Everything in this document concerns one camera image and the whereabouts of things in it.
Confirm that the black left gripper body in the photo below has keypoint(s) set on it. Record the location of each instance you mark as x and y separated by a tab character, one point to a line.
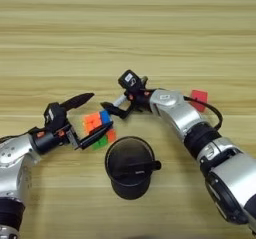
50	141

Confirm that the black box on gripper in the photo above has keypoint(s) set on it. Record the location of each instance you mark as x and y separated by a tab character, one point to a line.
130	79
55	116

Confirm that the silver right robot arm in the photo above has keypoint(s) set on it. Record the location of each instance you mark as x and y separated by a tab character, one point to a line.
176	113

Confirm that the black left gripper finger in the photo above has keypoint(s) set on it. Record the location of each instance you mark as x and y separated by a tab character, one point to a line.
95	137
78	100

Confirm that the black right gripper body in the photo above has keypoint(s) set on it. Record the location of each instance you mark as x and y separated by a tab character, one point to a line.
141	99

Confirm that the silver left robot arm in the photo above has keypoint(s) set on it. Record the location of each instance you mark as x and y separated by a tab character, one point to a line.
13	169

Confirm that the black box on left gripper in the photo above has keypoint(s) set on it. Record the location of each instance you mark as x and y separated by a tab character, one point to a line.
55	116

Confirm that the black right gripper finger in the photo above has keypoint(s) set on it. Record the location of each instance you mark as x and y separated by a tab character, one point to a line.
116	111
144	81

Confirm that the black pen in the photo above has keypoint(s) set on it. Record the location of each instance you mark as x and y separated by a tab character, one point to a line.
156	165

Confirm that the multicolour puzzle cube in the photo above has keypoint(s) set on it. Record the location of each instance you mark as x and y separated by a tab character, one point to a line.
95	121

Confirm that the black mesh pen cup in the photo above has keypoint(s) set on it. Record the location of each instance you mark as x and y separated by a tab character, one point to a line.
130	183

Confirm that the red cube block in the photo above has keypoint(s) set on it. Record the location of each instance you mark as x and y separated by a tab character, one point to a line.
199	94

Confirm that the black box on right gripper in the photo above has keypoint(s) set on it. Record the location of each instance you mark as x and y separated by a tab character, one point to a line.
130	79

